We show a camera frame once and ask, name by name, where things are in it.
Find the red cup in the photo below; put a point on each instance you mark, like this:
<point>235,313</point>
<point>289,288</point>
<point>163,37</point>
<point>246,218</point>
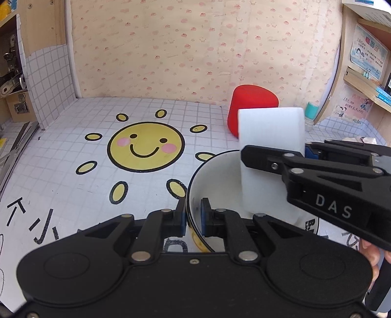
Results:
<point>253,97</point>

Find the white sponge block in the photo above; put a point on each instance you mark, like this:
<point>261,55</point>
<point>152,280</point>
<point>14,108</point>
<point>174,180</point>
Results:
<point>268,128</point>

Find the cardboard box with metal latch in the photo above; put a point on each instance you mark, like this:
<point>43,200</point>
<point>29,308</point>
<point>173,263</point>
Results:
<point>21,105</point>

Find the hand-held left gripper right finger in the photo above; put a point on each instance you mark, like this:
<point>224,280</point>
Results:
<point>203,217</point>

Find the white and yellow bowl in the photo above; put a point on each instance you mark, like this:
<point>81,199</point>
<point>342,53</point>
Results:
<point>220,183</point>

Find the blue books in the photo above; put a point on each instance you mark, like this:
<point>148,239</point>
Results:
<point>383,93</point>

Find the white tissue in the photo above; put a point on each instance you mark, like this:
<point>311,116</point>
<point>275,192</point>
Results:
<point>363,140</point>

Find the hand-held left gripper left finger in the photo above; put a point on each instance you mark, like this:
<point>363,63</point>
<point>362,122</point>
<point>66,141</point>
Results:
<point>183,221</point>

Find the wooden shelf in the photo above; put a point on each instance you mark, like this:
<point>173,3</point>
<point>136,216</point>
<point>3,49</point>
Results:
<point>345,39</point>

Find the metal hinges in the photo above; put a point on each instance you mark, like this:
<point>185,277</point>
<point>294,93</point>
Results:
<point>10,70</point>

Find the person's right hand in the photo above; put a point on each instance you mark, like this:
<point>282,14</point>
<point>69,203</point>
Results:
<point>370,255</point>

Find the white box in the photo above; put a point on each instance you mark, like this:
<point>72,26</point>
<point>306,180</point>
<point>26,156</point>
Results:
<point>369,7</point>

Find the black binder clip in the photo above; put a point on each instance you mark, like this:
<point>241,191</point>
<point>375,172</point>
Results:
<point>367,73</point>

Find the cartoon wall poster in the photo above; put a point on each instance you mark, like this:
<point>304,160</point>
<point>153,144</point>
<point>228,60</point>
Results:
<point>366,52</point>

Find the metal bars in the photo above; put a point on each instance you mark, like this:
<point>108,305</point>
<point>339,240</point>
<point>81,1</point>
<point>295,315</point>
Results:
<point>15,143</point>

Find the cartoon picture card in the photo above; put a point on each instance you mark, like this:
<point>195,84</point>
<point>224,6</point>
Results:
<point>351,104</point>

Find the small teal capped bottle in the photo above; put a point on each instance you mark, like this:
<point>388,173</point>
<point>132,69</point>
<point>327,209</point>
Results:
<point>311,111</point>

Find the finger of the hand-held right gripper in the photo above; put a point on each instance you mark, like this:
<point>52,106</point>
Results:
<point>259,159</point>
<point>345,153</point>

